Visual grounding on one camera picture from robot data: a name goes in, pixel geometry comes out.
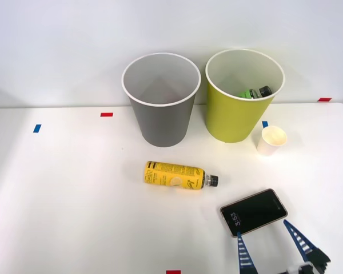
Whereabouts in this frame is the white paper cup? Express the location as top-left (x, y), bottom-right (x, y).
top-left (256, 125), bottom-right (288, 157)

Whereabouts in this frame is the green label plastic bottle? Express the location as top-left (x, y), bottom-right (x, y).
top-left (236, 85), bottom-right (273, 99)

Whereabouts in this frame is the yellow-green plastic waste bin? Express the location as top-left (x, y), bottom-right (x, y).
top-left (205, 48), bottom-right (286, 144)

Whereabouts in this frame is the grey plastic waste bin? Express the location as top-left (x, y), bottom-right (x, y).
top-left (121, 52), bottom-right (202, 148)

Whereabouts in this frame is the yellow label plastic bottle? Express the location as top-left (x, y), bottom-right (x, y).
top-left (143, 160), bottom-right (220, 191)

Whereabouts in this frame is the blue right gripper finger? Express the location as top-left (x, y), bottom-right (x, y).
top-left (282, 219), bottom-right (332, 272)
top-left (236, 231), bottom-right (260, 274)

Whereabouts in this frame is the black smartphone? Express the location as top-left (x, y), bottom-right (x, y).
top-left (220, 188), bottom-right (289, 239)

